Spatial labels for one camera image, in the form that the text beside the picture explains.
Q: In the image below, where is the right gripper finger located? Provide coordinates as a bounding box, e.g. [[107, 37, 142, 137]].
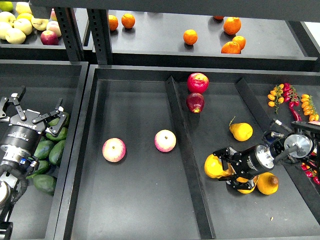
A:
[[212, 146, 241, 170], [219, 175, 254, 190]]

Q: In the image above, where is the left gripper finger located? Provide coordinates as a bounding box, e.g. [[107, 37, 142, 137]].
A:
[[32, 98, 68, 137], [0, 86, 27, 123]]

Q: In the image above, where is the pink apple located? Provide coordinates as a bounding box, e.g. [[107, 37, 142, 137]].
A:
[[154, 129, 176, 153], [102, 137, 126, 163]]

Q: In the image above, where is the black tray divider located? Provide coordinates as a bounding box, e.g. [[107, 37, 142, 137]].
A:
[[165, 76, 216, 240]]

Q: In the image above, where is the long red chili pepper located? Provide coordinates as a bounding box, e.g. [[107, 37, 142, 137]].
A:
[[288, 101, 302, 122]]

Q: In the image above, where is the yellow pear with stem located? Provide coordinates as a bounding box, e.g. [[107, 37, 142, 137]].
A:
[[204, 154, 234, 179]]

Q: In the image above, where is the pink apple left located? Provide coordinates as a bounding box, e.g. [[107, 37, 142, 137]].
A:
[[102, 137, 126, 163]]

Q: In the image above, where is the large orange on shelf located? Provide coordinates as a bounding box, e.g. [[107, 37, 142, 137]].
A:
[[223, 17, 242, 35]]

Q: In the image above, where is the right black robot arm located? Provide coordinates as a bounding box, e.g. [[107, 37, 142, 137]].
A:
[[213, 119, 320, 190]]

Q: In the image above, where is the black shelf upright post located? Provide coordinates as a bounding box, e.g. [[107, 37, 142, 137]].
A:
[[53, 7, 85, 62]]

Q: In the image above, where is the pale yellow apple front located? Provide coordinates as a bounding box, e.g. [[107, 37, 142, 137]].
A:
[[5, 28, 26, 45]]

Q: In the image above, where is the orange cherry tomato vine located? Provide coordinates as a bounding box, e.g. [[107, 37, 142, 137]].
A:
[[300, 94, 320, 122]]

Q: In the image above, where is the red apple on shelf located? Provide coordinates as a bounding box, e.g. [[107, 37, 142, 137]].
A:
[[40, 30, 59, 46]]

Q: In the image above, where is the pink apple centre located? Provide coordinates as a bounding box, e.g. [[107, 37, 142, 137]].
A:
[[154, 129, 176, 153]]

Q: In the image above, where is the orange on shelf right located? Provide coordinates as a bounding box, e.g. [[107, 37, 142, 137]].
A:
[[232, 35, 247, 51]]

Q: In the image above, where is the orange on shelf centre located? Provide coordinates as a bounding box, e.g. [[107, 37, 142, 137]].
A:
[[183, 29, 198, 45]]

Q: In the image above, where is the yellow pear bottom of pile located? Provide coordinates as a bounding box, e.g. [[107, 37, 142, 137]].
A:
[[236, 176, 259, 194]]

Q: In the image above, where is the pale peach apple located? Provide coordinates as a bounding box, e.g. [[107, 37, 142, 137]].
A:
[[46, 21, 62, 38]]

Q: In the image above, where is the yellow pear upper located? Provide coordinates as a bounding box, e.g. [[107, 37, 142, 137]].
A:
[[229, 116, 254, 142]]

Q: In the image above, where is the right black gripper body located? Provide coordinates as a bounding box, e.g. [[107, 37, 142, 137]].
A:
[[233, 144, 275, 180]]

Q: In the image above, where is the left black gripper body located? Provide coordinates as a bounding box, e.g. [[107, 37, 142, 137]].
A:
[[0, 109, 46, 160]]

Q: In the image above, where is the orange on shelf far left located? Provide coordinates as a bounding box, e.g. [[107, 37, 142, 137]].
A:
[[108, 14, 119, 31]]

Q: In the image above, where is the green avocado in bin lower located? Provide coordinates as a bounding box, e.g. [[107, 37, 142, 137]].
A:
[[48, 139, 66, 166]]

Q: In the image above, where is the bright red apple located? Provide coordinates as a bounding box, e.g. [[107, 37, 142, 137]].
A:
[[187, 72, 209, 94]]

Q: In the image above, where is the orange on shelf front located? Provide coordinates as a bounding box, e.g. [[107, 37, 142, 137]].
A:
[[220, 41, 241, 54]]

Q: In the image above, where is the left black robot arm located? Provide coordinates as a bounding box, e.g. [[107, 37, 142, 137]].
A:
[[0, 87, 70, 240]]

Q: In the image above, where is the dark red apple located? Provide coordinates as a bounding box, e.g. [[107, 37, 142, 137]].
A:
[[186, 92, 205, 114]]

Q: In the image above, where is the pale yellow apple middle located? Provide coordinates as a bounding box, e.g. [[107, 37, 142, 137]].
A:
[[13, 18, 33, 36]]

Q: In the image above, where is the dark green avocado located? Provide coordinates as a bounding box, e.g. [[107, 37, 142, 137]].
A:
[[33, 174, 57, 196]]

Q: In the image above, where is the pale yellow apple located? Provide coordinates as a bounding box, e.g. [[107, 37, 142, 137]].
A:
[[5, 28, 26, 45], [13, 18, 33, 36]]

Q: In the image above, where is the black centre tray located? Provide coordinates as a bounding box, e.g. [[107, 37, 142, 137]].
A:
[[54, 65, 320, 240]]

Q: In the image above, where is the pink apple right edge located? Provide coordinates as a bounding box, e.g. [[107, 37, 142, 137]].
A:
[[308, 121, 320, 125]]

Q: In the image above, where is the black tray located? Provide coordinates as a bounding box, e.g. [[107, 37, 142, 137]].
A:
[[0, 60, 88, 240], [54, 65, 320, 240]]

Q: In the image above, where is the black left tray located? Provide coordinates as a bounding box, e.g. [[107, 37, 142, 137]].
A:
[[0, 60, 88, 240]]

